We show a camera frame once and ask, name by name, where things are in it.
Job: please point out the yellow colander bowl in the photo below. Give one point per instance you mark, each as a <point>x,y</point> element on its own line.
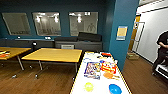
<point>88,87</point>

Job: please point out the black sofa back cushion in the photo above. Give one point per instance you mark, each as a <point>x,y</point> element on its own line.
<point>89,36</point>

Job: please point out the blue rimmed round plate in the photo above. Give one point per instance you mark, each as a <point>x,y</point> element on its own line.
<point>87,60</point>

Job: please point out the white paper sign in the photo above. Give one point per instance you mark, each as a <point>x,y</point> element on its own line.
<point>67,46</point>

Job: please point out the red and black game piece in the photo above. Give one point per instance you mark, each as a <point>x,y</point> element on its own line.
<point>105,54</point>

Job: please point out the framed glass window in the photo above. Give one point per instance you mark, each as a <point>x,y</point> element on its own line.
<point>47,23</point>
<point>16,23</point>
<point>83,22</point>

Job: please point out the wooden table with metal legs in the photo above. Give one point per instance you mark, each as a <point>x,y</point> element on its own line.
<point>10,51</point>
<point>53,54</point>

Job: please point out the small white item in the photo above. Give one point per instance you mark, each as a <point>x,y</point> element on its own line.
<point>48,38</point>
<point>18,37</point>

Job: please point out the white table with yellow edge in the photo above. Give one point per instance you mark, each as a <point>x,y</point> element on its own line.
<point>100,85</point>

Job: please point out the cardboard box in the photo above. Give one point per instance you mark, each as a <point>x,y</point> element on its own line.
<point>132,55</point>

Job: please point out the small black round speaker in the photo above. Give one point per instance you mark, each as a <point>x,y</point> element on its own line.
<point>34,44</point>

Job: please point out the white door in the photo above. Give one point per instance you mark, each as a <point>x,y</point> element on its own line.
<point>139,36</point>

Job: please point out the long dark grey bench sofa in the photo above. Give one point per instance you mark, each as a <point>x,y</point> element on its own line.
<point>20,43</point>

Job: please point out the person in black clothes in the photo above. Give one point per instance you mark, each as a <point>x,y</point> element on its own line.
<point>162,46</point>

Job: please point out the red orange items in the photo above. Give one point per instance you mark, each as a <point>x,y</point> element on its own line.
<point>3,53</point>

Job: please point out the black wheeled cart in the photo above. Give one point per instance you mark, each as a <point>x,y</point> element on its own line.
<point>162,69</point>

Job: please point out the yellow wall poster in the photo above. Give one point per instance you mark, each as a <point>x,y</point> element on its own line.
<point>121,32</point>

